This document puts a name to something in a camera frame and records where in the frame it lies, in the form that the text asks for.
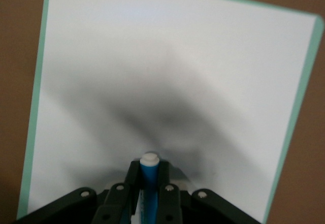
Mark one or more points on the white paper sheet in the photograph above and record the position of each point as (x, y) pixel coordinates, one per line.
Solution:
(177, 56)

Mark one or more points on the blue marker white end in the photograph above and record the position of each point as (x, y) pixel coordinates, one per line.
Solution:
(149, 178)

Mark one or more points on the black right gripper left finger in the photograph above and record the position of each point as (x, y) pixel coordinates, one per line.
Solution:
(114, 206)

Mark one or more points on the mint green clipboard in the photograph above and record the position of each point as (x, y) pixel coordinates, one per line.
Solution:
(36, 87)

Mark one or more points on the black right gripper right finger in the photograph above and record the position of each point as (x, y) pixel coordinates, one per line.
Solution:
(172, 206)

